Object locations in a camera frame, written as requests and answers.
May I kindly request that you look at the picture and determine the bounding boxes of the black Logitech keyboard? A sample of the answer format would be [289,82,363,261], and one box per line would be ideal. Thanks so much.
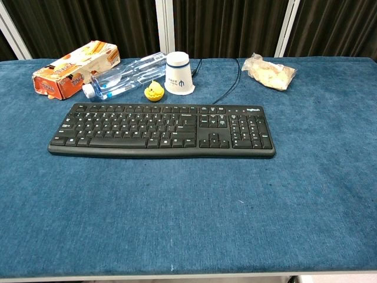
[47,103,277,159]

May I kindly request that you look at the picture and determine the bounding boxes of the blue table cloth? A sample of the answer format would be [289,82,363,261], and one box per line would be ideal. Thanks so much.
[0,56,377,279]

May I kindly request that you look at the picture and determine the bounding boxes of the yellow chick toy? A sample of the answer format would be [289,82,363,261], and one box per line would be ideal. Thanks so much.
[144,80,166,103]

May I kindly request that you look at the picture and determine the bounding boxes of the white paper cup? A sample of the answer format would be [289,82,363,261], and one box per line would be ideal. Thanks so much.
[164,51,196,96]

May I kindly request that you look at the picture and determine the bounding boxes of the clear plastic water bottle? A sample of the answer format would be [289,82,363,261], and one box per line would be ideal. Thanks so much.
[82,51,168,102]

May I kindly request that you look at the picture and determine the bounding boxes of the clear bag of snacks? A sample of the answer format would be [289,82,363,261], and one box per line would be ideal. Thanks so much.
[241,52,297,91]

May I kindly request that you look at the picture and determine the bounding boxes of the orange biscuit box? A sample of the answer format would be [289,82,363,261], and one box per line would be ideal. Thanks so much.
[32,40,121,101]

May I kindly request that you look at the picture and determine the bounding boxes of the dark pleated curtain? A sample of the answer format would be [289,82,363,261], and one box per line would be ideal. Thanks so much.
[0,0,377,62]

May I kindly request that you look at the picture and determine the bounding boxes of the black keyboard cable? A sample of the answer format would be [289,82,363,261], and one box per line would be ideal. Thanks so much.
[191,58,242,106]

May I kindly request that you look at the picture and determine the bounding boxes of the white frame post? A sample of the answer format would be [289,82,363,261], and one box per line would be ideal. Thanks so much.
[0,1,32,61]
[273,0,302,58]
[154,0,176,55]

